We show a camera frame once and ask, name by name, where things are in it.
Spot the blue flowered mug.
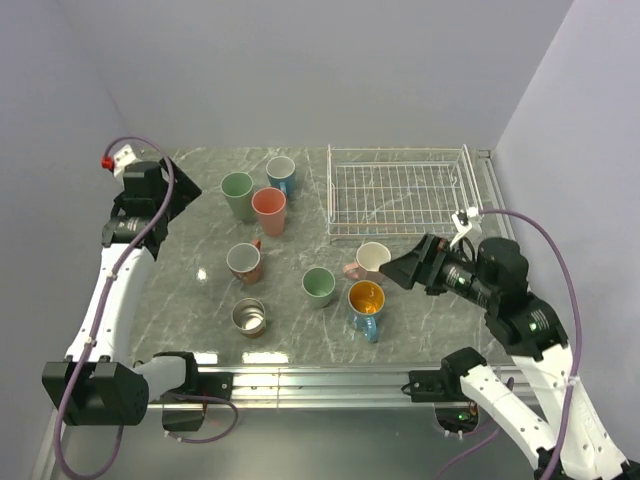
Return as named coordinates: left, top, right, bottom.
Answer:
left=265, top=156, right=296, bottom=197

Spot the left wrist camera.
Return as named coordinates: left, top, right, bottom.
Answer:
left=101, top=144, right=139, bottom=181

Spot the blue mug orange interior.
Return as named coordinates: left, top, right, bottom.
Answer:
left=348, top=280, right=386, bottom=343

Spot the brown-pink ceramic mug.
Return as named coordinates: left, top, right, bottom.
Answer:
left=226, top=239, right=262, bottom=285

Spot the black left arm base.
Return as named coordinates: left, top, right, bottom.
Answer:
left=159, top=372, right=234, bottom=433

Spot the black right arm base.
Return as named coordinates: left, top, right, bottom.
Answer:
left=401, top=370, right=479, bottom=435

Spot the short green plastic cup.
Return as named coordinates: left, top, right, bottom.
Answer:
left=302, top=267, right=336, bottom=309

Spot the white wire dish rack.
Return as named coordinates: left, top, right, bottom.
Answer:
left=326, top=145, right=482, bottom=239

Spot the tall pink plastic cup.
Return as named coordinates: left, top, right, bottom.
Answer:
left=252, top=187, right=286, bottom=236

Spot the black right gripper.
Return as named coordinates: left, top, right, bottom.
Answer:
left=377, top=230, right=496, bottom=306

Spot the aluminium front rail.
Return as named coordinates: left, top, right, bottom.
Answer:
left=144, top=364, right=531, bottom=410

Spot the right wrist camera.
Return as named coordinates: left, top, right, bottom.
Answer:
left=450, top=207, right=482, bottom=248

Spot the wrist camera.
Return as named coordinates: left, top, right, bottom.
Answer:
left=101, top=144, right=139, bottom=181
left=450, top=207, right=482, bottom=248

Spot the tall green plastic cup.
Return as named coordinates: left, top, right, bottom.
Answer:
left=220, top=172, right=255, bottom=222

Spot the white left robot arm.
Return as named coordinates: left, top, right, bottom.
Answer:
left=42, top=159, right=202, bottom=426

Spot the white and pink mug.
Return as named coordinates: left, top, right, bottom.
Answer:
left=343, top=242, right=391, bottom=284

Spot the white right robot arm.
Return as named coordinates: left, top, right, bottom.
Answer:
left=380, top=234, right=639, bottom=479

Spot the stainless steel cup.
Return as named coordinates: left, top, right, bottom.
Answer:
left=231, top=298, right=266, bottom=338

